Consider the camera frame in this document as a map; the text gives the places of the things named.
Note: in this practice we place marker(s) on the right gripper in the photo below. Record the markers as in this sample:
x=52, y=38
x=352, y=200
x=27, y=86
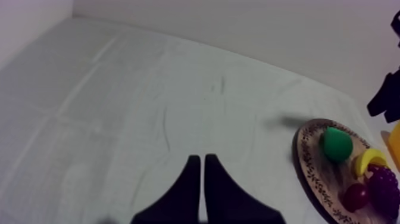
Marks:
x=386, y=97

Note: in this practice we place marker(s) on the green toy pear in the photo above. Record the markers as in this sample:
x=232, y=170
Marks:
x=337, y=144

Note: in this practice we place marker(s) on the small red fruit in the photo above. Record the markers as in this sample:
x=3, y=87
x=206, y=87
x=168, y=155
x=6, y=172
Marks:
x=355, y=197

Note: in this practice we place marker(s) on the round wooden board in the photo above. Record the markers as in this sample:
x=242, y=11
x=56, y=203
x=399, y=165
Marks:
x=325, y=181

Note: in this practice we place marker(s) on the yellow toy banana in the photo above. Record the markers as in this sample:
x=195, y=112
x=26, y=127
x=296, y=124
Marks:
x=365, y=159

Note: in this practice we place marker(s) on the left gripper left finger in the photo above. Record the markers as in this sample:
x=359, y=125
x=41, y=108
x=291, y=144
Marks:
x=181, y=200

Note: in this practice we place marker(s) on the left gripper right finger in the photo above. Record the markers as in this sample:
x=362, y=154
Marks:
x=228, y=200

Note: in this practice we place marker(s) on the purple toy grapes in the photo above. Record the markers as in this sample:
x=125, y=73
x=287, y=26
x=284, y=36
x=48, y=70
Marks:
x=384, y=187

